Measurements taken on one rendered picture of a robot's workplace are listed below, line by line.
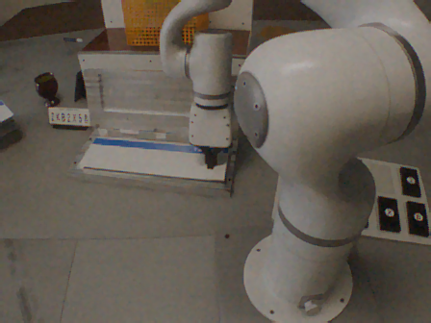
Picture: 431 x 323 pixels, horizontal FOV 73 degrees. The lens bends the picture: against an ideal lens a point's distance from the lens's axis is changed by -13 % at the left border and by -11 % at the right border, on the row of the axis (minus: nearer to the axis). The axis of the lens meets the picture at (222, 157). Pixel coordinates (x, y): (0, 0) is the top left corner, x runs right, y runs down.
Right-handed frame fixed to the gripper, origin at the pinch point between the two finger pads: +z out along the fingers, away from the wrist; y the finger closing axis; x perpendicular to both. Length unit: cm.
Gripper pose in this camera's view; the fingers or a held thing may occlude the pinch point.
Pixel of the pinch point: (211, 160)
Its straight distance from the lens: 82.7
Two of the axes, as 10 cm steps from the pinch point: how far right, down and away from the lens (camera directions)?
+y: 9.9, 0.9, -1.0
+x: 1.3, -5.0, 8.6
